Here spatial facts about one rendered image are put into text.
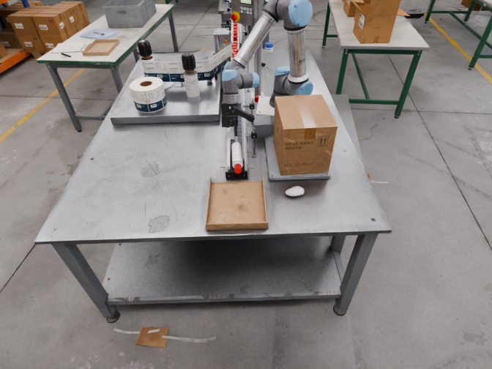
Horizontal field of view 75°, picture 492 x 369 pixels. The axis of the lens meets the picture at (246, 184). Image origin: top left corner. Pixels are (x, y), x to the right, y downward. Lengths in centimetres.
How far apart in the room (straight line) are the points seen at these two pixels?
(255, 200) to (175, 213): 37
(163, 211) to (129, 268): 71
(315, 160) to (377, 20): 213
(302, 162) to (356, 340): 109
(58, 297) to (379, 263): 212
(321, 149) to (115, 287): 139
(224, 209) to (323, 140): 55
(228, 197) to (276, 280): 66
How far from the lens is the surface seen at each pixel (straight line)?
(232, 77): 160
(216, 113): 203
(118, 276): 212
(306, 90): 188
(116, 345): 217
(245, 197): 149
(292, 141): 147
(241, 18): 216
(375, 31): 350
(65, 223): 162
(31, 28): 601
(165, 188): 161
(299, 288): 193
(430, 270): 252
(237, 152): 160
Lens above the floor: 189
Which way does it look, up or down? 43 degrees down
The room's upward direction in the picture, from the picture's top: 2 degrees counter-clockwise
